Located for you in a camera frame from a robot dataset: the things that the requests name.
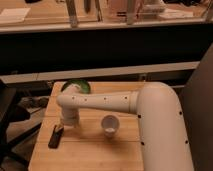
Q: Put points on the black chair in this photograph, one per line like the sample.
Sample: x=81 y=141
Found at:
x=10 y=111

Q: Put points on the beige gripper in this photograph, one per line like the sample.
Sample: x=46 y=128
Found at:
x=59 y=127

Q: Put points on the green bowl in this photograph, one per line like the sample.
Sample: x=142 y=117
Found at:
x=83 y=84

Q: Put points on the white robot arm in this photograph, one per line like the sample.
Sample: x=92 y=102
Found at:
x=165 y=143

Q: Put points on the white cup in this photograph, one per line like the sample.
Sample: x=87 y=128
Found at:
x=110 y=125

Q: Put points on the white paper sheet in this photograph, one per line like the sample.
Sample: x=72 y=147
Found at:
x=13 y=15

